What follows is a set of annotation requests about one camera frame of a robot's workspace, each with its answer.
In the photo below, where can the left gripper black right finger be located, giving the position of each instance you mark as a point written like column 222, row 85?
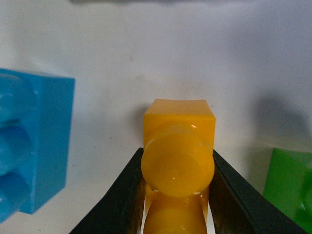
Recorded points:
column 238, row 208

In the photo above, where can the green stud block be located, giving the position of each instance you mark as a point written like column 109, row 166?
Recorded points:
column 289, row 185

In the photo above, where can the blue three-stud block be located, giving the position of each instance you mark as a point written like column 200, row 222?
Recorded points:
column 35, row 123

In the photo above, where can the yellow stud block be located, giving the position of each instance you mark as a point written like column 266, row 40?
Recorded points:
column 177, row 165

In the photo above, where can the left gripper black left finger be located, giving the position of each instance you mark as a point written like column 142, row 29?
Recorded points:
column 120, row 211

